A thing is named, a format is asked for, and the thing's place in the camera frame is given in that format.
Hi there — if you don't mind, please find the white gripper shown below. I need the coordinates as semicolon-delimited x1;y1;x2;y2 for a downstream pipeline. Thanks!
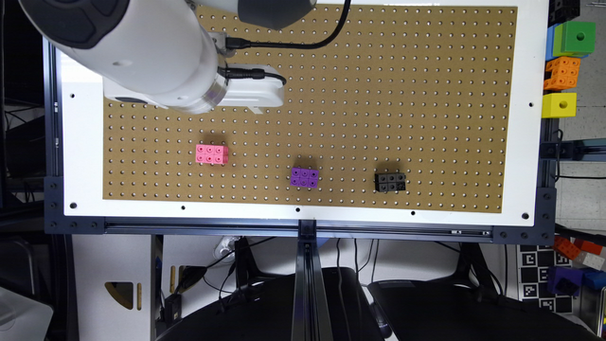
102;63;287;116

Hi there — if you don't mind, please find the pink block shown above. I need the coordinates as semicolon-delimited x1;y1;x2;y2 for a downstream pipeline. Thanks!
195;144;229;165

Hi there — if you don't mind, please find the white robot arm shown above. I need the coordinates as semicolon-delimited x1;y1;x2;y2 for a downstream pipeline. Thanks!
20;0;286;114

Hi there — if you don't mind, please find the purple block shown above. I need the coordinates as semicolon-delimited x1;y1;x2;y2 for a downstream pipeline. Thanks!
290;168;319;188

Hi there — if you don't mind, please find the black block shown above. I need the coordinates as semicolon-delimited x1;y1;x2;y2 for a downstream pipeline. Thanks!
374;172;406;192
548;0;580;27

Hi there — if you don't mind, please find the yellow cube block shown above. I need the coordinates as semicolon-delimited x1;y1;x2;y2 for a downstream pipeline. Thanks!
542;93;577;118

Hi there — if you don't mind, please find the orange block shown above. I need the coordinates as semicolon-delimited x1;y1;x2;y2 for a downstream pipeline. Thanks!
544;56;580;91

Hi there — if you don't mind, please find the black block top right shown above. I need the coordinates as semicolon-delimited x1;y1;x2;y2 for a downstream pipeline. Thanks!
548;0;580;27

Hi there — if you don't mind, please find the green cube block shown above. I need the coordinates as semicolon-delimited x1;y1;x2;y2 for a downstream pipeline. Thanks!
553;21;596;58

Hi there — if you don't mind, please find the brown pegboard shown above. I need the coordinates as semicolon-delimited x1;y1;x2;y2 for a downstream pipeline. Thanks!
102;3;518;213

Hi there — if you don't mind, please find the black office chair left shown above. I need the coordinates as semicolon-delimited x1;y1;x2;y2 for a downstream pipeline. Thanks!
158;239;383;340

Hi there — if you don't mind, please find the black office chair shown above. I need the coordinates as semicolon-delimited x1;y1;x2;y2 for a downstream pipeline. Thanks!
158;239;383;340
368;243;598;341

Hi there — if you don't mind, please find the black office chair right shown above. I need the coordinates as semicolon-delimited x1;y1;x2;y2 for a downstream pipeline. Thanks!
368;243;598;341

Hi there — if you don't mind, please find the fiducial marker board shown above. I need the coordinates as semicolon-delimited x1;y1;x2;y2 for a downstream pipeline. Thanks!
516;245;575;314

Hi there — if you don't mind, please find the pile of coloured blocks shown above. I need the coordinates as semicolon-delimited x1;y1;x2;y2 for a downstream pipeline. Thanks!
547;236;605;296

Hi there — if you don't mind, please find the black cable lower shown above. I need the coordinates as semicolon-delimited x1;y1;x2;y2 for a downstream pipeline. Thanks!
217;66;289;87

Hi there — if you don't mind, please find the black cable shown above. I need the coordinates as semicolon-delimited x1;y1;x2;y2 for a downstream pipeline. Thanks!
224;0;353;51
217;66;289;87

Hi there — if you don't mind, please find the black cable upper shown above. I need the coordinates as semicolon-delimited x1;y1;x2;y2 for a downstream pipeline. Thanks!
224;0;353;51

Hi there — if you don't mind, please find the aluminium table frame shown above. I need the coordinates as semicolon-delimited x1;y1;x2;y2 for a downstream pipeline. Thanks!
42;37;606;341

